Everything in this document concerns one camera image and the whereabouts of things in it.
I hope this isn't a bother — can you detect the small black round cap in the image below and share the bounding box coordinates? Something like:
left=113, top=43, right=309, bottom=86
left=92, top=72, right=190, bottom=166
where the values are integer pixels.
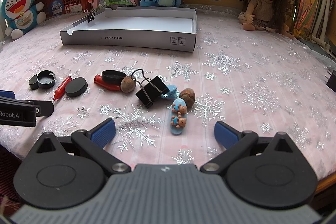
left=29, top=74, right=39, bottom=90

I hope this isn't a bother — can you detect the black round container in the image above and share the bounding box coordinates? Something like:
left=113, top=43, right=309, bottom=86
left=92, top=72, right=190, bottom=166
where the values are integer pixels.
left=37, top=70, right=56, bottom=89

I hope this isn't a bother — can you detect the red crayon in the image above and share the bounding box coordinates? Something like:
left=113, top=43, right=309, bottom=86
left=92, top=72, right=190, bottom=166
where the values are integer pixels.
left=94, top=75, right=121, bottom=91
left=53, top=76, right=72, bottom=101

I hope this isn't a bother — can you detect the brown walnut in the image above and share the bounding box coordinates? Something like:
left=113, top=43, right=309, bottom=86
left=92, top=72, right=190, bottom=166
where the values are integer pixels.
left=179, top=88, right=195, bottom=108
left=120, top=76, right=137, bottom=93

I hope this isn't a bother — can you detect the black shallow round lid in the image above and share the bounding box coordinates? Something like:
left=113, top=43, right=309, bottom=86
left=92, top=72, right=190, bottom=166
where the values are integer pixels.
left=101, top=70, right=126, bottom=86

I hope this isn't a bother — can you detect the large black binder clip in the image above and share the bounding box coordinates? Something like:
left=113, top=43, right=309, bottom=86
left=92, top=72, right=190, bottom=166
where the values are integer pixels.
left=130, top=69, right=169, bottom=109

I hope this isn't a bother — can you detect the light blue plastic clip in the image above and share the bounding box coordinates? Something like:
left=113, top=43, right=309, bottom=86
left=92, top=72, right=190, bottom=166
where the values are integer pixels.
left=161, top=85, right=180, bottom=100

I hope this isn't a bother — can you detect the clear plastic round lid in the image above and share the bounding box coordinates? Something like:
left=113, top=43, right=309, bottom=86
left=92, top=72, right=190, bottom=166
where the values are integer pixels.
left=54, top=69, right=71, bottom=81

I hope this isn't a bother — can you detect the pink snowflake tablecloth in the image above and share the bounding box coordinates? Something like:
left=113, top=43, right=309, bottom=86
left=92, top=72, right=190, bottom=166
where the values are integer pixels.
left=1, top=6, right=335, bottom=178

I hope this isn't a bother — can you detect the Doraemon plush toy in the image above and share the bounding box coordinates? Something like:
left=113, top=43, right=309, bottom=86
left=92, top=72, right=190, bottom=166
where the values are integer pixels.
left=1, top=0, right=46, bottom=40

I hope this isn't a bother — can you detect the black power adapter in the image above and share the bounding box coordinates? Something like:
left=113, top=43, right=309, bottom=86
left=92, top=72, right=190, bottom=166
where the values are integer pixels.
left=326, top=71, right=336, bottom=92

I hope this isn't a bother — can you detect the small black binder clip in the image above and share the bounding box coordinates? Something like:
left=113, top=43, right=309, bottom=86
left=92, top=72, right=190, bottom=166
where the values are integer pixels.
left=84, top=9, right=96, bottom=23

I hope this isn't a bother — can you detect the red plastic basket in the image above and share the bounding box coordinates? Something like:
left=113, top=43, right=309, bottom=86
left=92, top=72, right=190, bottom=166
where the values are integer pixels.
left=34, top=0, right=91, bottom=18

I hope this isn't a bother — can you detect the white cardboard tray box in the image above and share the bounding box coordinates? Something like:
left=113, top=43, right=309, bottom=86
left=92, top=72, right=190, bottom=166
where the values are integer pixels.
left=60, top=6, right=197, bottom=52

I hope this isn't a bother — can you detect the brown-haired baby doll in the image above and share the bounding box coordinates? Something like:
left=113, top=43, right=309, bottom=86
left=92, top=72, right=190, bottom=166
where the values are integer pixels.
left=238, top=0, right=294, bottom=39

